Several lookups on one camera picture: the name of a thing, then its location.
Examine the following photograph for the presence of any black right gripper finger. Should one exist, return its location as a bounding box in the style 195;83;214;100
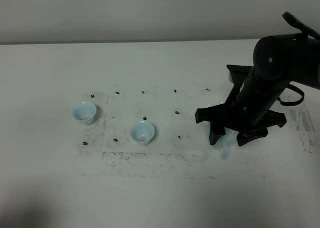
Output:
236;110;287;146
195;104;231;145

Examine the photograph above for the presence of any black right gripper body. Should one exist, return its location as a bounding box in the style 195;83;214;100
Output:
225;65;290;132

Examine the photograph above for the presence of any light blue porcelain teapot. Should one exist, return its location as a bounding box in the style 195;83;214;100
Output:
214;128;237;160

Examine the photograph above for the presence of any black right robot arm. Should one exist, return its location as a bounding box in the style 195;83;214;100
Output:
195;12;320;146

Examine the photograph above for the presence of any light blue teacup centre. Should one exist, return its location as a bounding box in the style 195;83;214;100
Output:
130;121;155;146

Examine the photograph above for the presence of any light blue teacup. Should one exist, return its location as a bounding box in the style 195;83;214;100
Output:
72;101;97;125
130;121;155;146

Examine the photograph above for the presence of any light blue teacup left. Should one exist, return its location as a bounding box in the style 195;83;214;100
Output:
72;101;97;125

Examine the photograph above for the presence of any black right camera cable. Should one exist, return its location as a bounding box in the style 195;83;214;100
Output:
277;84;305;106

